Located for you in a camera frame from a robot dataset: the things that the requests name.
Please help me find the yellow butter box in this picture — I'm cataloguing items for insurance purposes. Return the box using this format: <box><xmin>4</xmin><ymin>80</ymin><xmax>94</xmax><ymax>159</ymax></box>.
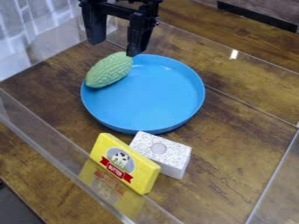
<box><xmin>89</xmin><ymin>133</ymin><xmax>161</xmax><ymax>194</ymax></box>

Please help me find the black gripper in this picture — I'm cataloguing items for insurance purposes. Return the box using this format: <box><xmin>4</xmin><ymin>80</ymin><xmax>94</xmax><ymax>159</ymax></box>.
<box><xmin>78</xmin><ymin>0</ymin><xmax>163</xmax><ymax>57</ymax></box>

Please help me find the white speckled block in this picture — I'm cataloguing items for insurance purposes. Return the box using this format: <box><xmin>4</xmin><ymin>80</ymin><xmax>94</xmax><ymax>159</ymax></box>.
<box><xmin>129</xmin><ymin>131</ymin><xmax>192</xmax><ymax>179</ymax></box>

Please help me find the clear acrylic enclosure wall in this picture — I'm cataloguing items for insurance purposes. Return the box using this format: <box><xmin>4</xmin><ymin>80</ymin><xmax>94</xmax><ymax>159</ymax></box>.
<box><xmin>0</xmin><ymin>11</ymin><xmax>299</xmax><ymax>224</ymax></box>

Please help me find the blue round tray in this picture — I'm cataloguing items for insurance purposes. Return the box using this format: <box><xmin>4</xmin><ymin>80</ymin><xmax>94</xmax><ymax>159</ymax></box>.
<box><xmin>80</xmin><ymin>54</ymin><xmax>205</xmax><ymax>135</ymax></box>

